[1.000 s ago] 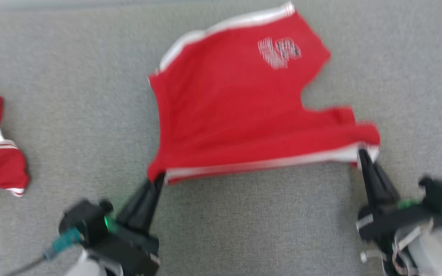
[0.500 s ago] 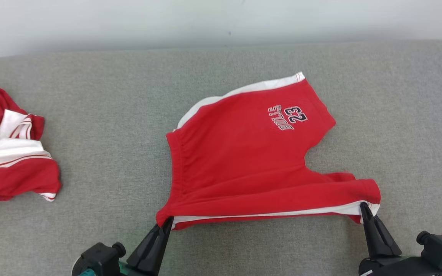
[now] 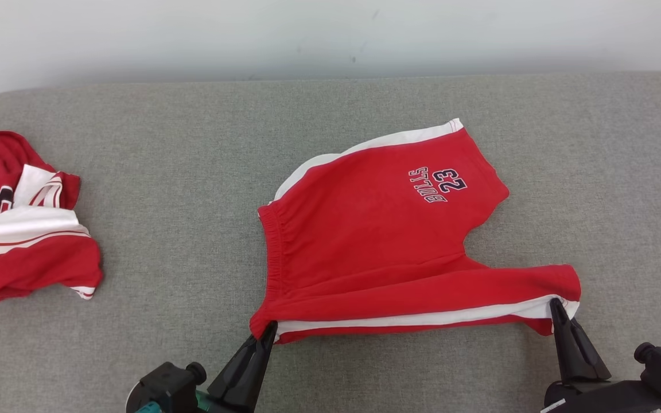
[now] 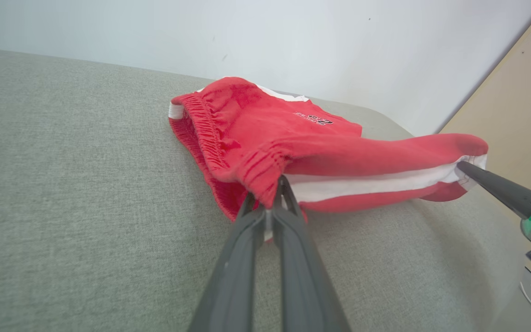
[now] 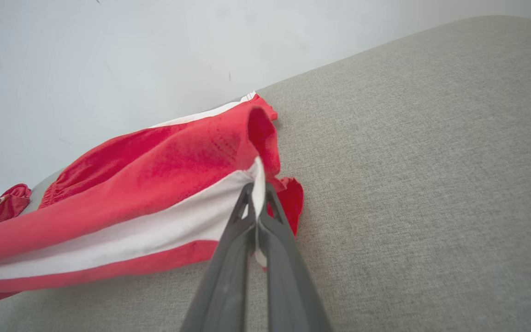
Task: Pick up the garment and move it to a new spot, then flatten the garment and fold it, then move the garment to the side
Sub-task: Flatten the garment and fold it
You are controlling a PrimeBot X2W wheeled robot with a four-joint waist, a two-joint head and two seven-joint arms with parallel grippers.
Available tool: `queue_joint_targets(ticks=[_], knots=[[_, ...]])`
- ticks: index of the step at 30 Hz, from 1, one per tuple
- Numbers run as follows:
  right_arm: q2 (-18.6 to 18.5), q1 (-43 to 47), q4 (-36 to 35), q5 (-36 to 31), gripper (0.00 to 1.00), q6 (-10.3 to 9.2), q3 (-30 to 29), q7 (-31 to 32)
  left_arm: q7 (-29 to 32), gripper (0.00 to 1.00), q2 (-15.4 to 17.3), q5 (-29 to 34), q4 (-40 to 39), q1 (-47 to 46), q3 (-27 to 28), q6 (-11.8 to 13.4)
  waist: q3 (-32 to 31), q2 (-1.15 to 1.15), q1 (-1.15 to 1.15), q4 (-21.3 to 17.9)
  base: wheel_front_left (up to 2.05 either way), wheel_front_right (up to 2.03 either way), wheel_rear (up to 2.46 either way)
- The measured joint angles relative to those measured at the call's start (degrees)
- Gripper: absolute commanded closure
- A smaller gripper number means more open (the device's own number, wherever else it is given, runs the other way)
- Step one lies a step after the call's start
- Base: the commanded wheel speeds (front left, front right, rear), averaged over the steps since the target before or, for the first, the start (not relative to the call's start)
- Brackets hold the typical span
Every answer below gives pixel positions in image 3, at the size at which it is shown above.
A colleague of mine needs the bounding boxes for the red and white jersey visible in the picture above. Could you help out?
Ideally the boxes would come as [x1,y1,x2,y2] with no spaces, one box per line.
[0,131,104,310]

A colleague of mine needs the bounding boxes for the red Bulls 23 shorts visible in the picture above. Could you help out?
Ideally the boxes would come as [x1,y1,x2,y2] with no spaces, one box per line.
[249,118,582,345]

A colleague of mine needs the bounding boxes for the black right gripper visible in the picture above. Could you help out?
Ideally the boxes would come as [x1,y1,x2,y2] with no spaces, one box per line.
[540,297,661,413]

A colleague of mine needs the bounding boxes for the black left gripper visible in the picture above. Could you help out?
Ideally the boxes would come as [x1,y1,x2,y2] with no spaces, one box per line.
[196,321,278,413]

